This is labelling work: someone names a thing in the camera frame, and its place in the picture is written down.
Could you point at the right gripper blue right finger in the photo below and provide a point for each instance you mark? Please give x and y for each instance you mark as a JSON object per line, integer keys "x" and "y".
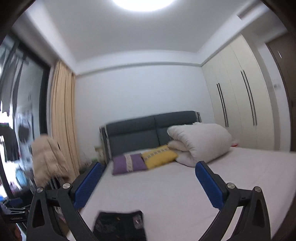
{"x": 213, "y": 185}

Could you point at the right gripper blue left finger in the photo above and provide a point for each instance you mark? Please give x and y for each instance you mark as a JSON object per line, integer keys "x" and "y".
{"x": 84, "y": 185}

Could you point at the black denim pants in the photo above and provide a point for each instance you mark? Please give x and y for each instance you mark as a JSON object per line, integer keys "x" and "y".
{"x": 120, "y": 226}

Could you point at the beige puffer jacket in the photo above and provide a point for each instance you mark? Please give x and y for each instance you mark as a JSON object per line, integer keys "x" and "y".
{"x": 48, "y": 161}

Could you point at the white folded duvet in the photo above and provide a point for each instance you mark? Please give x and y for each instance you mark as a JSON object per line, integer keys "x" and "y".
{"x": 199, "y": 142}

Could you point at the purple pillow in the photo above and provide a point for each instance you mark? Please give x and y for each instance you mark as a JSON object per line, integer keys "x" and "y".
{"x": 128, "y": 163}

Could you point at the yellow pillow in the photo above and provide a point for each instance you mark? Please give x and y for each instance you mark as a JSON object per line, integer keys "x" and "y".
{"x": 158, "y": 157}

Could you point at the dark grey padded headboard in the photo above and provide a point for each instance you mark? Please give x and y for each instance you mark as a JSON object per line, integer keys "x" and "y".
{"x": 142, "y": 133}

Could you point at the beige curtain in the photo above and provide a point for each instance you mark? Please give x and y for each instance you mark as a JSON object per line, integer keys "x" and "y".
{"x": 63, "y": 123}

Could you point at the black framed window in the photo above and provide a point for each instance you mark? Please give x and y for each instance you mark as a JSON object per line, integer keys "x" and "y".
{"x": 24, "y": 85}

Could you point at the round ceiling lamp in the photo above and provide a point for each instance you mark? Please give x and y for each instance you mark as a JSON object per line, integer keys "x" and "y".
{"x": 143, "y": 6}

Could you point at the white wardrobe with black handles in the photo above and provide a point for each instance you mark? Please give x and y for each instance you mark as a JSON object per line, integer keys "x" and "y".
{"x": 239, "y": 96}

